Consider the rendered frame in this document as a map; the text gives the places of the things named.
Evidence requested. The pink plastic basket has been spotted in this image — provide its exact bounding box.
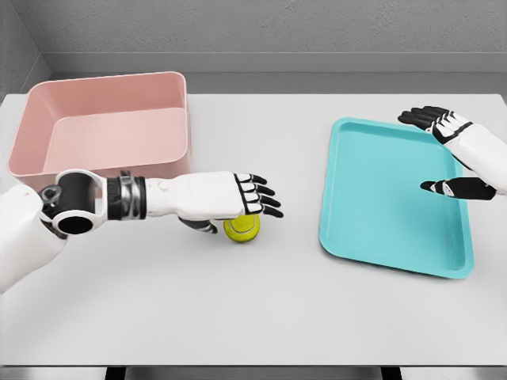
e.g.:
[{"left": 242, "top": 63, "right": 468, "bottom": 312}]
[{"left": 6, "top": 70, "right": 192, "bottom": 188}]

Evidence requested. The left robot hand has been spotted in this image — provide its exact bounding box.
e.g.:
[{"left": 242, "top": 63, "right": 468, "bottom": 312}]
[{"left": 176, "top": 170, "right": 285, "bottom": 235}]

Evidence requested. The blue plastic tray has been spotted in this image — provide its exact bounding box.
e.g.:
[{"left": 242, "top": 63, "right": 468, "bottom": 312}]
[{"left": 318, "top": 116, "right": 475, "bottom": 280}]

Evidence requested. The yellow-green tennis ball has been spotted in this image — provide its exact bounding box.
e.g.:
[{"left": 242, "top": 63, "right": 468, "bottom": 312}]
[{"left": 223, "top": 215, "right": 261, "bottom": 243}]

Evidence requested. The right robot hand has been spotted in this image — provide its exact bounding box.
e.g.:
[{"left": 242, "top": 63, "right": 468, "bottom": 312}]
[{"left": 397, "top": 105, "right": 507, "bottom": 201}]

